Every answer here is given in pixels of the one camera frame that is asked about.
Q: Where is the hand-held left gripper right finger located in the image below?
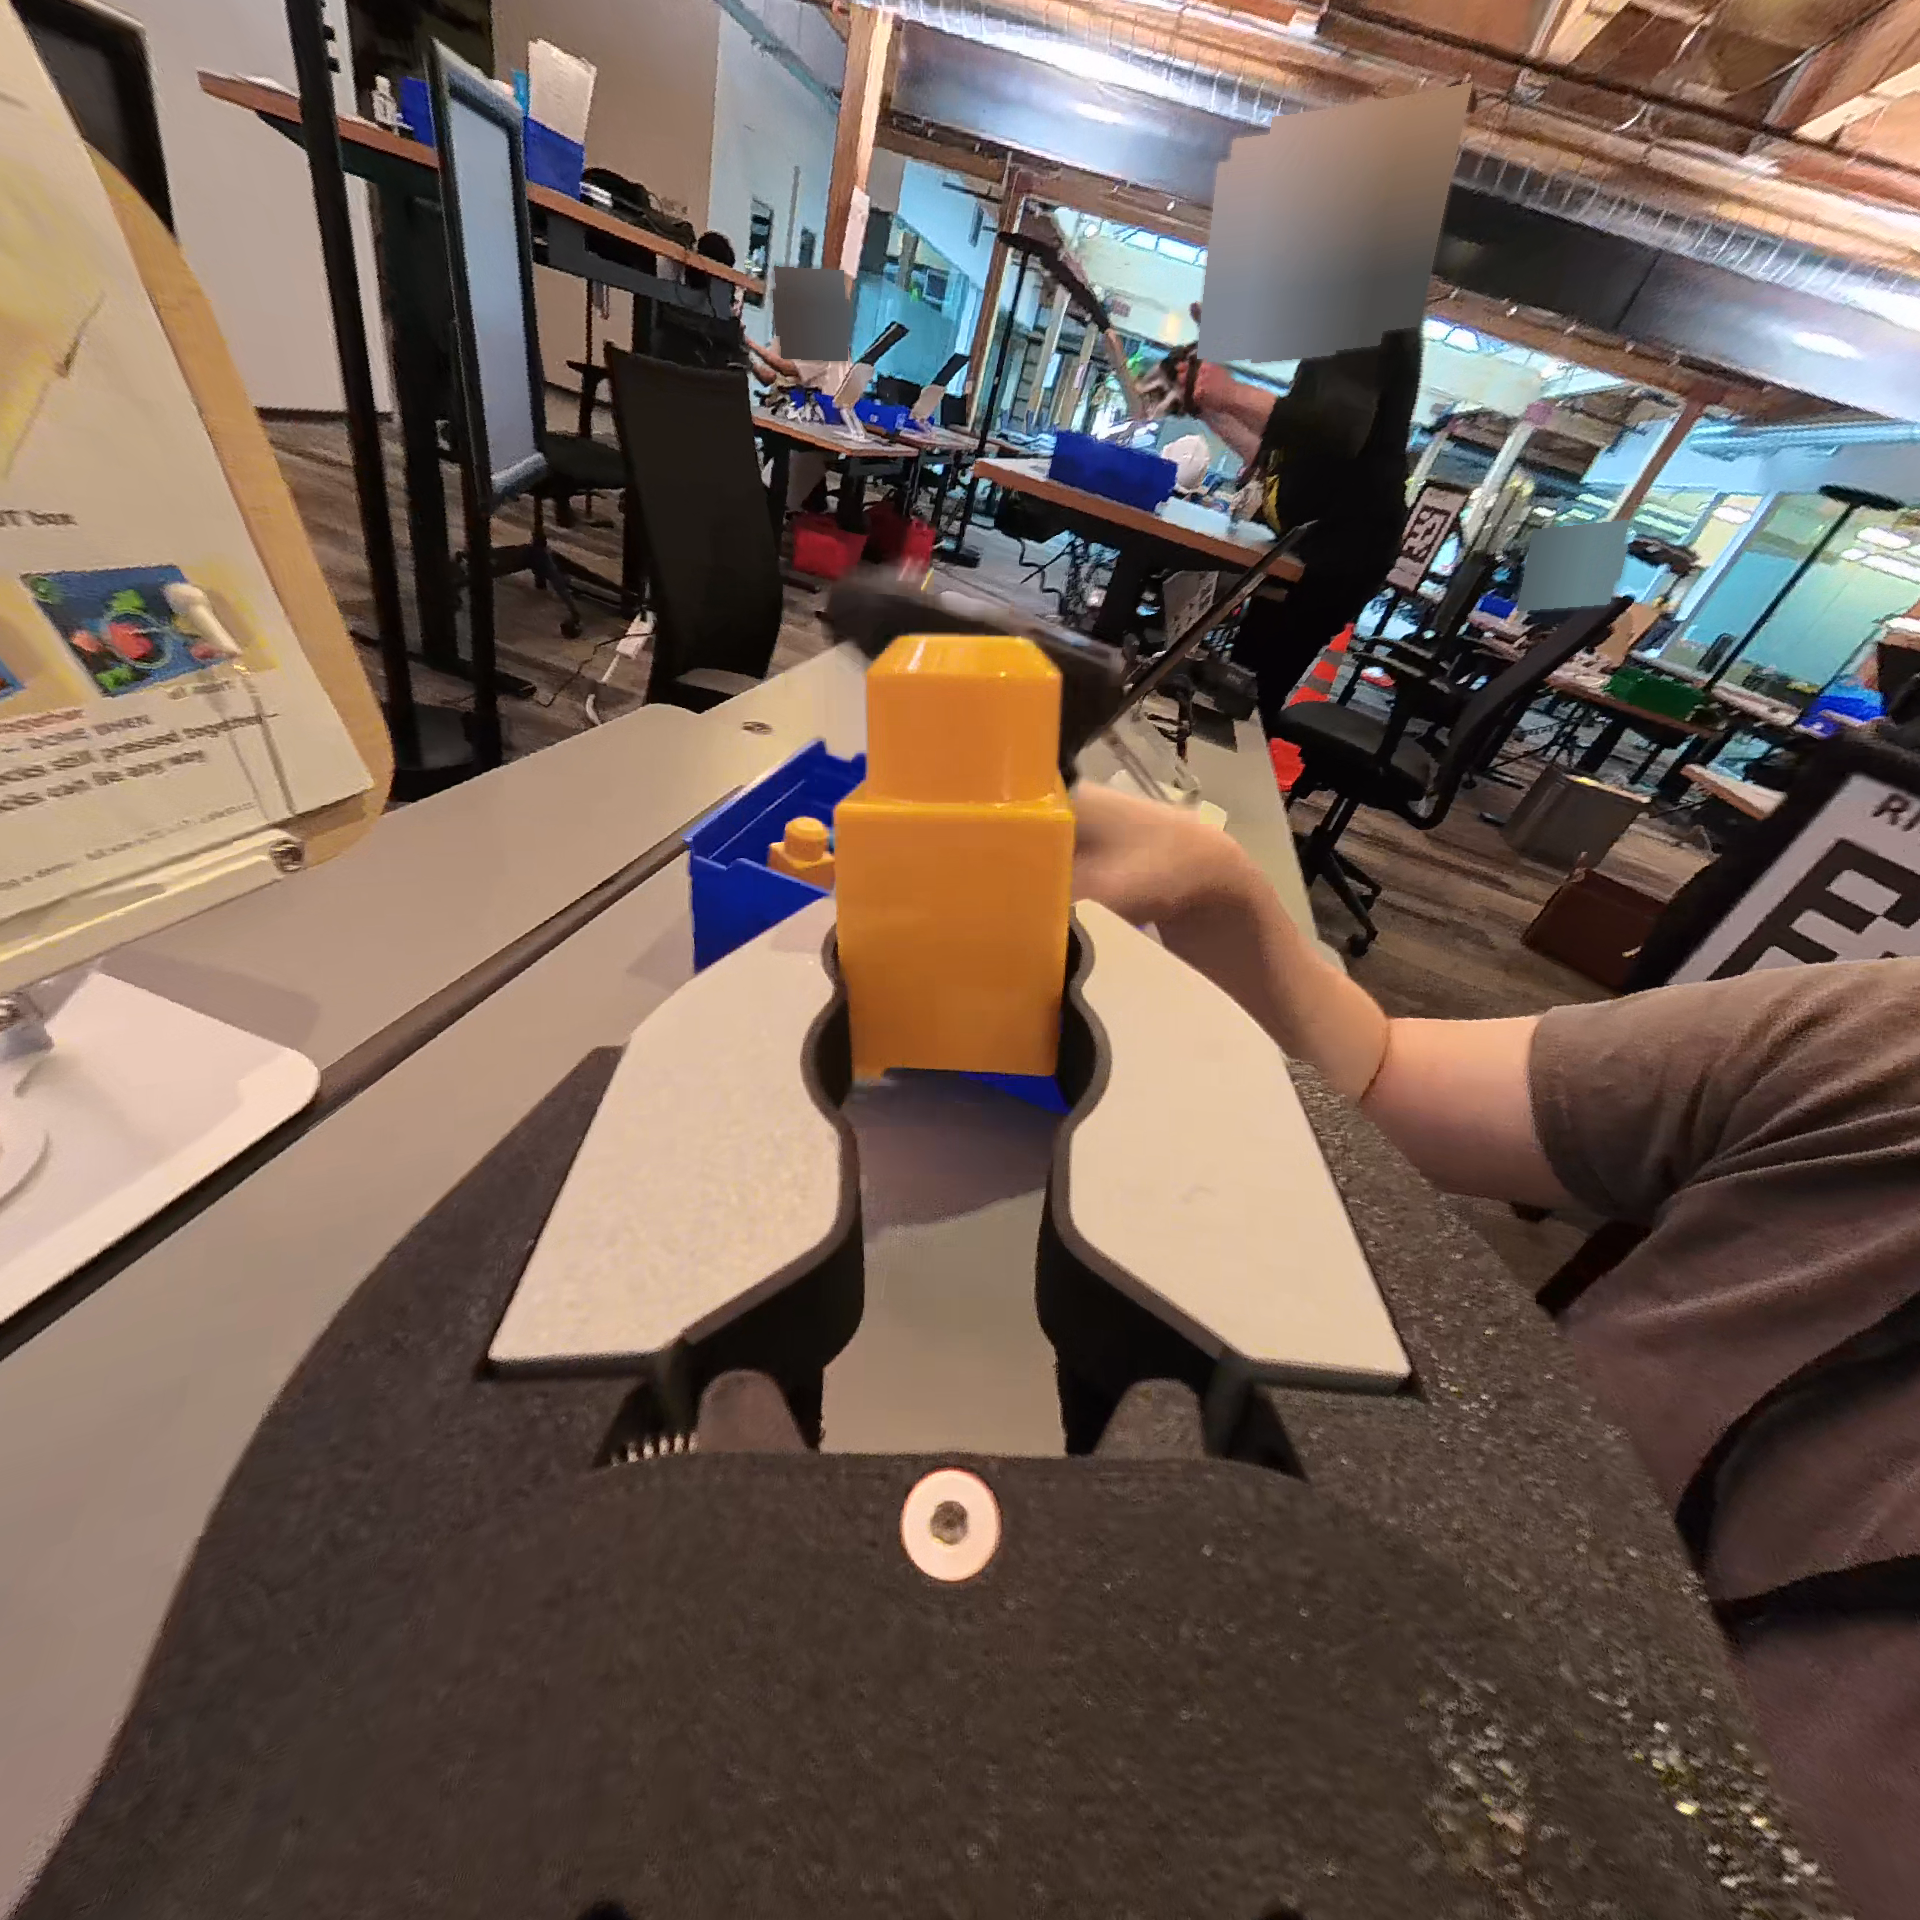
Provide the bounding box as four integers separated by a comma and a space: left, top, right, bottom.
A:
1040, 900, 1416, 1444

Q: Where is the person's right hand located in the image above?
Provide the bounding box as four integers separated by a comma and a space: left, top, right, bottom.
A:
1075, 783, 1288, 1047

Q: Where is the black framed marker sign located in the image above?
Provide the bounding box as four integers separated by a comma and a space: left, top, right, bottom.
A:
1387, 483, 1473, 593
1667, 735, 1920, 983

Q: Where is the black office chair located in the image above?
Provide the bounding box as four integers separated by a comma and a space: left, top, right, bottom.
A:
1275, 597, 1638, 962
604, 347, 782, 713

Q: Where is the black body strap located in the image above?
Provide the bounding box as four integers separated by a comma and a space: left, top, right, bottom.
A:
1678, 1394, 1920, 1640

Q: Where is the black framed dark panel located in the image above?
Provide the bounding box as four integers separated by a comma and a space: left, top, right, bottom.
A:
22, 0, 175, 227

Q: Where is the yellow two-stud toy block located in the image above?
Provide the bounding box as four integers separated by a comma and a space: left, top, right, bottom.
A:
833, 634, 1079, 1078

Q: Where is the white board stand base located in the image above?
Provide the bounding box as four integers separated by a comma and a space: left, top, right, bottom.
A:
0, 967, 323, 1324

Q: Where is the black pole stand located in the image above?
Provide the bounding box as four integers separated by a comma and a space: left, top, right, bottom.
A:
286, 0, 509, 804

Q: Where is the tablet on white stand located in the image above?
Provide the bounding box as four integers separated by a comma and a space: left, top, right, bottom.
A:
1118, 517, 1323, 841

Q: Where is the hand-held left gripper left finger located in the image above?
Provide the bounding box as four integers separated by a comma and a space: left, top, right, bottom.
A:
487, 927, 873, 1421

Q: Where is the orange traffic cone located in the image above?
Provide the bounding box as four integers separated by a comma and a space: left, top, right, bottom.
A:
1267, 622, 1356, 785

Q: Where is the black framed standing whiteboard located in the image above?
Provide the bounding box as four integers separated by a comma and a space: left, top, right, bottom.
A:
425, 36, 555, 504

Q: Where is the wooden standing desk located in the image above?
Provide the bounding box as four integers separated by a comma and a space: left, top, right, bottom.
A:
200, 68, 767, 496

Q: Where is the wooden instruction board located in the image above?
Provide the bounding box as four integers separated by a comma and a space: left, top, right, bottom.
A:
0, 0, 396, 962

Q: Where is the brown cardboard box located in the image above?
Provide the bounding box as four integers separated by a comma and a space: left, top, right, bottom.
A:
1523, 861, 1674, 993

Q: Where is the blue plastic bin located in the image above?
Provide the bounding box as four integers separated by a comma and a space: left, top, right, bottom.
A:
687, 739, 1071, 1115
1050, 430, 1180, 508

